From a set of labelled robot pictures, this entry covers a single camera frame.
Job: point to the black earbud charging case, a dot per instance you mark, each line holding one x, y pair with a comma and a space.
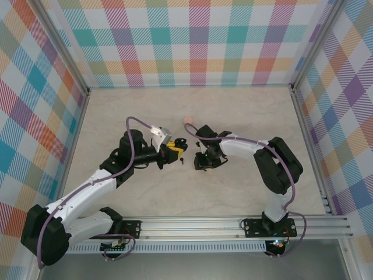
182, 142

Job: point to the pink earbud charging case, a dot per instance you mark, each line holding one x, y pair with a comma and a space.
189, 119

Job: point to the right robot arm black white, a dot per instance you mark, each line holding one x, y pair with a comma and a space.
277, 169

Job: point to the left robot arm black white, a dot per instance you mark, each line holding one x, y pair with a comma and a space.
84, 189

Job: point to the small controller circuit board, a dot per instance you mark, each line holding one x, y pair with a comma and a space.
278, 244
113, 248

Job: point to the grey metal panel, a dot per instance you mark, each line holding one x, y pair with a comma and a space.
189, 268

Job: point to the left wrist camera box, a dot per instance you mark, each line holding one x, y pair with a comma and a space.
166, 134

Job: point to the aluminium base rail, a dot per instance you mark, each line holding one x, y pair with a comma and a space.
189, 227

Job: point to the aluminium frame floor rail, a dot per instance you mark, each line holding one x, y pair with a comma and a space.
303, 125
78, 125

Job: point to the aluminium frame post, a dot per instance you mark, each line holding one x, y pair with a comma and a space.
313, 43
68, 49

